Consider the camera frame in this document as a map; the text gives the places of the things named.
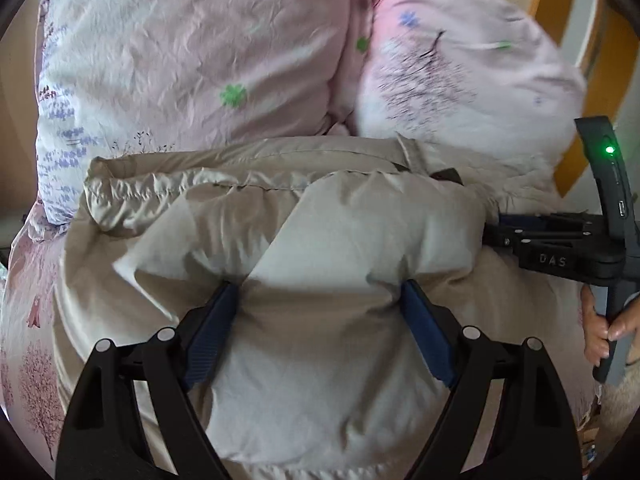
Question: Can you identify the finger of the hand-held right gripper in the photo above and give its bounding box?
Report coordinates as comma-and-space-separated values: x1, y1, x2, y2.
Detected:
482, 224, 591, 261
497, 212, 603, 236

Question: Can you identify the floral pillow with lavender print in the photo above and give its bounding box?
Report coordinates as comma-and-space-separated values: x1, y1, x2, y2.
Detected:
35, 0, 376, 226

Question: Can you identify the pink floral pillow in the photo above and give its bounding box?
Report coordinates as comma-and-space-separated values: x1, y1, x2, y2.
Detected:
320, 0, 588, 196

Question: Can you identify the beige duvet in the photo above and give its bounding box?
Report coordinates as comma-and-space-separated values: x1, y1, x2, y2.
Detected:
52, 135, 601, 480

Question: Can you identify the beige shaggy rug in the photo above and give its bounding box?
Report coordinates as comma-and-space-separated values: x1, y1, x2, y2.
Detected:
602, 380, 638, 466

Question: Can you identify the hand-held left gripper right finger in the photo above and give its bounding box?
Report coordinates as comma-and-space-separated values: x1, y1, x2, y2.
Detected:
400, 279, 586, 480

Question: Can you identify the wooden cabinet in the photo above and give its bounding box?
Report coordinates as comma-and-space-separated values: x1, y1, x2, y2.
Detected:
530, 0, 636, 198

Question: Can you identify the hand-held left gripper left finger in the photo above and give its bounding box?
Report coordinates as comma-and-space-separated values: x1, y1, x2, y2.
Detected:
55, 280, 241, 480

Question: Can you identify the pink floral bedsheet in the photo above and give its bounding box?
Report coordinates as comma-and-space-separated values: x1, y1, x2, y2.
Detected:
0, 195, 608, 478

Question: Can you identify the person's right hand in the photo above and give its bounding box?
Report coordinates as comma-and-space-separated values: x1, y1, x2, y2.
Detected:
580, 285, 640, 365

